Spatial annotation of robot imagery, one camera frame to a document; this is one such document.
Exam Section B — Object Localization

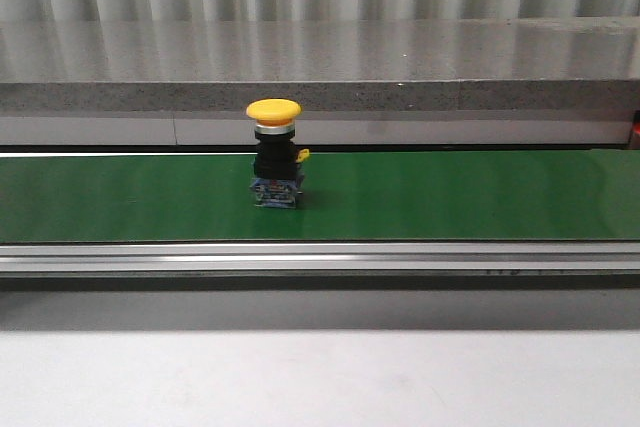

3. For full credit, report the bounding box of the yellow push button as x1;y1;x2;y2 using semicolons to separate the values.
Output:
246;98;310;209

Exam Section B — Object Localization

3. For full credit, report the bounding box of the green conveyor belt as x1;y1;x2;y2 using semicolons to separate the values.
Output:
1;149;639;290

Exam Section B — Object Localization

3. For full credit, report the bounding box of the grey stone counter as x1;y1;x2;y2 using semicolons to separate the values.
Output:
1;17;639;149

